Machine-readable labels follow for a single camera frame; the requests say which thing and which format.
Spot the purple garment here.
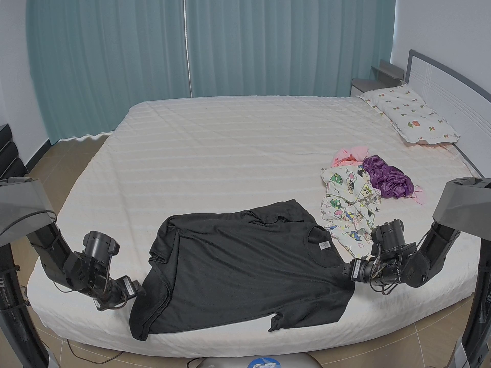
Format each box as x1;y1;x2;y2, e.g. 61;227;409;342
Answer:
362;156;416;200

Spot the grey bedside table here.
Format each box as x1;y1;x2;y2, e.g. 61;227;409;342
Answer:
351;60;405;97

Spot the bed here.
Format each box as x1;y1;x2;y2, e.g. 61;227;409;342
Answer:
27;49;491;359

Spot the white printed pillow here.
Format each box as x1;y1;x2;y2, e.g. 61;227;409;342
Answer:
357;84;461;145

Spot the blue-green curtain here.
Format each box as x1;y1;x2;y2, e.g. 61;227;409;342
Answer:
26;0;192;143
184;0;396;99

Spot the white printed pyjama top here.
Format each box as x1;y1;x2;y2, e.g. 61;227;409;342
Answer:
320;163;382;260

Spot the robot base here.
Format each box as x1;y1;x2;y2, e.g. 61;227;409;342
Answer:
199;353;321;368

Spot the black T-shirt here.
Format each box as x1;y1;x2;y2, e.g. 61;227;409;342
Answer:
130;199;355;341

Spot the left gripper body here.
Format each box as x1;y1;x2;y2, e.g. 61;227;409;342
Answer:
103;276;147;310

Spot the black chest of drawers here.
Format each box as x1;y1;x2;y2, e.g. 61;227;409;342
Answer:
0;124;29;179

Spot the black cable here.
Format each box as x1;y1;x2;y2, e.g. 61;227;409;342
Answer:
67;338;133;361
0;210;58;240
369;280;401;294

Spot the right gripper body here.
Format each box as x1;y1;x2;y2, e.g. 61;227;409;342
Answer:
350;258;384;284

